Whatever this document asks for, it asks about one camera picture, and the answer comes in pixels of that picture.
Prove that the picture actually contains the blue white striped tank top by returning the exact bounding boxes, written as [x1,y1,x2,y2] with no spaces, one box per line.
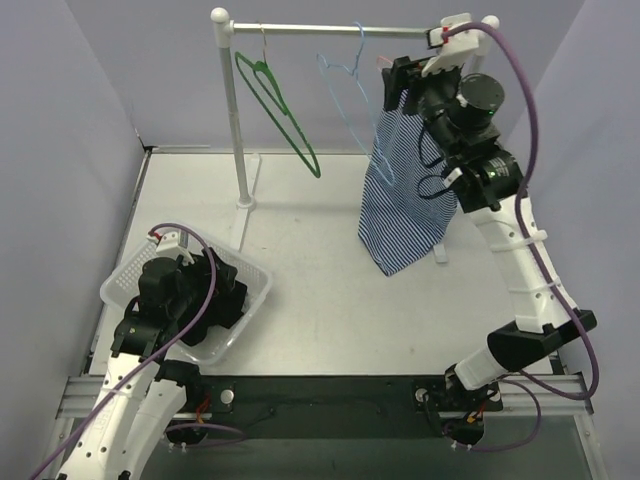
[358,91,458,276]

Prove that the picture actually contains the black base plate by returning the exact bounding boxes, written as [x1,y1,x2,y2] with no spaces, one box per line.
[167,375,502,446]

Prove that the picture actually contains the green hanger with gold hook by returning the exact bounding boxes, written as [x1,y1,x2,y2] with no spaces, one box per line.
[233,23,322,179]

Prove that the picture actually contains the white clothes rack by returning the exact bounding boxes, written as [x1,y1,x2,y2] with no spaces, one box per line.
[210,7,490,251]

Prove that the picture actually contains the white plastic basket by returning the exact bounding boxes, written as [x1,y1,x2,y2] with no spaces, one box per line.
[100,227,273,366]

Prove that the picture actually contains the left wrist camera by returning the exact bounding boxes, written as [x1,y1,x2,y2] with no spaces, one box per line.
[147,230,194,265]

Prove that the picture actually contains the pink wire hanger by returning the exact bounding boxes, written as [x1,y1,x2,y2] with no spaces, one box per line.
[376,56,393,70]

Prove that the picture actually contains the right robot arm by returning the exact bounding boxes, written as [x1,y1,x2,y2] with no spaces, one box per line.
[382,56,597,452]

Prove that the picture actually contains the black tank top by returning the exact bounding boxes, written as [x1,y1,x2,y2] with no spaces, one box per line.
[179,247,247,346]

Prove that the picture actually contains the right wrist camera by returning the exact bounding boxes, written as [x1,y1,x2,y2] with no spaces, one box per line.
[421,13,480,78]

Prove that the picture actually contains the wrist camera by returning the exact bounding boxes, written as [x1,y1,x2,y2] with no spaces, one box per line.
[421,13,480,78]
[147,230,194,265]

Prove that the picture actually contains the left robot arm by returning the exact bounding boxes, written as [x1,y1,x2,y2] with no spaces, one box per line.
[56,248,247,479]

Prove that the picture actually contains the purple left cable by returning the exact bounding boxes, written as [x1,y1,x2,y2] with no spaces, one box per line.
[24,222,248,480]

